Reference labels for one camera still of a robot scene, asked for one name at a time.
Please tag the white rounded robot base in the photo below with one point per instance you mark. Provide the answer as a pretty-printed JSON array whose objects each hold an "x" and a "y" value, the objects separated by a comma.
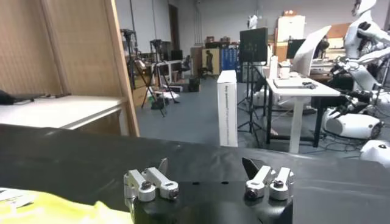
[{"x": 376, "y": 152}]

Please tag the white cabinet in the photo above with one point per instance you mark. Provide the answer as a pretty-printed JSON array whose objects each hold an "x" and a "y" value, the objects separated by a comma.
[{"x": 291, "y": 29}]

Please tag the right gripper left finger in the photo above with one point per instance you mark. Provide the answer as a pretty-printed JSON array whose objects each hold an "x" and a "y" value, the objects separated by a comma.
[{"x": 158, "y": 182}]

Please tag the black bin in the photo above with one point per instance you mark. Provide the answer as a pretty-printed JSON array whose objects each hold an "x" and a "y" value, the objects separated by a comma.
[{"x": 194, "y": 84}]

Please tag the white bottle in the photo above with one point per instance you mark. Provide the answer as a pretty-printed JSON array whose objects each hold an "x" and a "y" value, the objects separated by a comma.
[{"x": 273, "y": 68}]

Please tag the white humanoid robot with base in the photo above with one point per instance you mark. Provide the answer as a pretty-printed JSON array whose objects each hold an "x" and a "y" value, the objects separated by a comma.
[{"x": 350, "y": 124}]

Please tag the flat black device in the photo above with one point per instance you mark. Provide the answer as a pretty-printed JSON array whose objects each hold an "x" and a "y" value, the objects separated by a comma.
[{"x": 18, "y": 98}]

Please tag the blue storage shelf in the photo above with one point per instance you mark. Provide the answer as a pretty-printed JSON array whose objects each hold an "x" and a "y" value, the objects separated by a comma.
[{"x": 230, "y": 59}]

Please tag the yellow-green t-shirt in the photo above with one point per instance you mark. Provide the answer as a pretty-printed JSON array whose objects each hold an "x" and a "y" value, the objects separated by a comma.
[{"x": 61, "y": 210}]

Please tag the black camera tripod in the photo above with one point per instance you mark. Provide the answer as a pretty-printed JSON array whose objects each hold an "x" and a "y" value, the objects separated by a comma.
[
  {"x": 158, "y": 67},
  {"x": 131, "y": 54}
]

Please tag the white curved sheet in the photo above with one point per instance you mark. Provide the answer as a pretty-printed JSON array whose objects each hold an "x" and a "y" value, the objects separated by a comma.
[{"x": 307, "y": 51}]

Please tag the white mug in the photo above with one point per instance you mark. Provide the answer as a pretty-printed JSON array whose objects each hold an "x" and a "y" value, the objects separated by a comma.
[{"x": 285, "y": 70}]

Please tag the black table cover sheet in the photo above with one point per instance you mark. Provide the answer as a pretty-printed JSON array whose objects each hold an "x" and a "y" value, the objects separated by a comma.
[{"x": 91, "y": 158}]

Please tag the white table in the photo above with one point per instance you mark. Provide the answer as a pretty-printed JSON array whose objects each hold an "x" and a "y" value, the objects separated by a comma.
[{"x": 61, "y": 111}]

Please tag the wooden partition screen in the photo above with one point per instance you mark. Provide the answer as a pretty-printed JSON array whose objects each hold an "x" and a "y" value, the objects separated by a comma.
[{"x": 85, "y": 45}]

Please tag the black panel on stand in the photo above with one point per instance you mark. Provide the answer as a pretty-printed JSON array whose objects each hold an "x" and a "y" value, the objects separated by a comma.
[{"x": 253, "y": 44}]

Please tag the small black device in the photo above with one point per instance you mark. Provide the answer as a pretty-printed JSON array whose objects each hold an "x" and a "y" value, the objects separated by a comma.
[{"x": 309, "y": 85}]

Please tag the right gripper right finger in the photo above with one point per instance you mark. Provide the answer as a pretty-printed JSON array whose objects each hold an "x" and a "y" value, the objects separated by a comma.
[{"x": 262, "y": 180}]

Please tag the white standing desk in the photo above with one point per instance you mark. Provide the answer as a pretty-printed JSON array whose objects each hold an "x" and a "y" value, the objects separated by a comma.
[{"x": 297, "y": 121}]

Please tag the tall white cardboard box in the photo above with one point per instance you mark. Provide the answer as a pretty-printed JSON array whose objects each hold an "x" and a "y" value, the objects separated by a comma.
[{"x": 228, "y": 109}]

